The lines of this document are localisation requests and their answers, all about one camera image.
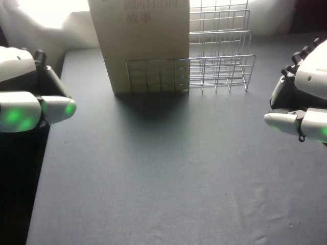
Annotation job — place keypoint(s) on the grey table cloth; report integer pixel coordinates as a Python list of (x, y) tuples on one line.
[(166, 166)]

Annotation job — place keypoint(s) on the beige panel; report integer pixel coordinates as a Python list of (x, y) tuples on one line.
[(140, 46)]

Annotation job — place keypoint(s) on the white draped fabric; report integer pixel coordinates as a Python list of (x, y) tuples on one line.
[(76, 28)]

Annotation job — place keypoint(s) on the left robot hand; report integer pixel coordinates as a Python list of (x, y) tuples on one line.
[(18, 112)]

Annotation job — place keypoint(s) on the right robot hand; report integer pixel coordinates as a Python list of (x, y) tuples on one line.
[(314, 76)]

